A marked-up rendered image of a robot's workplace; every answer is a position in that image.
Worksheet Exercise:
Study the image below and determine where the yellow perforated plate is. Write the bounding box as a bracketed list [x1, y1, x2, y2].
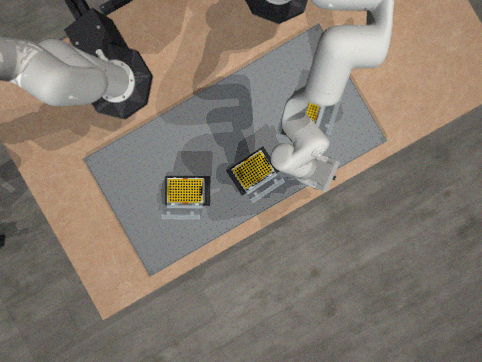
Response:
[233, 151, 272, 189]
[307, 103, 319, 122]
[167, 179, 202, 202]

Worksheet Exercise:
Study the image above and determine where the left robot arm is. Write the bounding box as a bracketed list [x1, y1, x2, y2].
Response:
[270, 0, 394, 192]

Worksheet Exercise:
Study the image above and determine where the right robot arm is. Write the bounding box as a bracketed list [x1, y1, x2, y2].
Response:
[0, 36, 135, 106]

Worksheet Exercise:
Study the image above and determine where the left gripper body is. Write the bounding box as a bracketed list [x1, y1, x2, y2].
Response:
[295, 154, 329, 189]

